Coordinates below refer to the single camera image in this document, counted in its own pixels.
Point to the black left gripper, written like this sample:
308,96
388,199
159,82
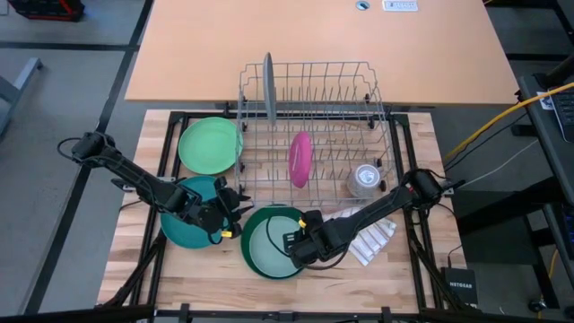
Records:
222,211

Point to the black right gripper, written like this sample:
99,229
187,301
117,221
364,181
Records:
320,242

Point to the small pale green plate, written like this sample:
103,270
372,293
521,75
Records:
264,255

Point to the dark green plate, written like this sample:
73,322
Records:
246,242

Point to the light green plate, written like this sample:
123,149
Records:
208,145

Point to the teal plate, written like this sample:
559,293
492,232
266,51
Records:
179,233

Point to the small pink plate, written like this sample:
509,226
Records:
300,159

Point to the grey plate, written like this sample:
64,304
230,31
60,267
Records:
269,89

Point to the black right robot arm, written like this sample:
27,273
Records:
381,206

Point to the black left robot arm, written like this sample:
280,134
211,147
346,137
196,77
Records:
143,186

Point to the white striped dish towel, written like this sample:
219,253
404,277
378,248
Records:
376,238

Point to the clear patterned glass cup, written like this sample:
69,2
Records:
365,179

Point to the tan wooden desk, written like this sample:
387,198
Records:
314,36

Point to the grey desk grommet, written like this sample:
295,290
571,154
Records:
362,4

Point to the white power strip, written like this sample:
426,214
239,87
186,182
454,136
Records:
399,4

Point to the black side table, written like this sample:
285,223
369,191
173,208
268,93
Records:
542,148

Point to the black and red toolbox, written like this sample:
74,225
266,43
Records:
45,9

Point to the white paper sticker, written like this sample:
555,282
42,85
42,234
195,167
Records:
545,101

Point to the black keyboard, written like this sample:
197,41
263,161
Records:
564,116

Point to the black metal table frame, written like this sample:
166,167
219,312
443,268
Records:
224,316

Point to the black network switch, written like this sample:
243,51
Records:
459,285

